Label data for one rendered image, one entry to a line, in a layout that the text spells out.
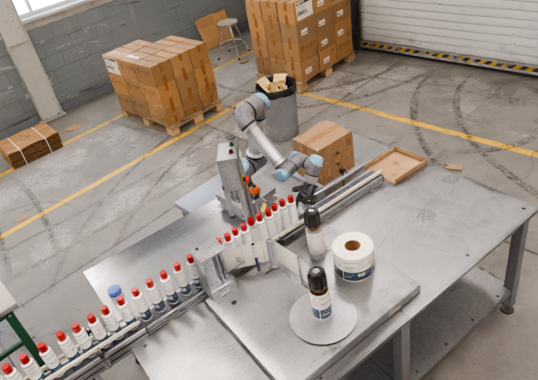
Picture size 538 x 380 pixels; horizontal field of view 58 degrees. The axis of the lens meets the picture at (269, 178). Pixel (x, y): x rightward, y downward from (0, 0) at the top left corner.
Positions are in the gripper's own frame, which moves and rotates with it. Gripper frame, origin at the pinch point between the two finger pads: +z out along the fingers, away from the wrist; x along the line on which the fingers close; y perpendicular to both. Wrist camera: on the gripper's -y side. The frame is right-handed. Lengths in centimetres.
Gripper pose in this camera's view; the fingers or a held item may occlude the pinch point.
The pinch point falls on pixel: (298, 213)
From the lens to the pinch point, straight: 276.1
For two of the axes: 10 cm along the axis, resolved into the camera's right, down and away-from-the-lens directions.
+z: -2.5, 9.3, 2.7
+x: 7.7, 0.2, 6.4
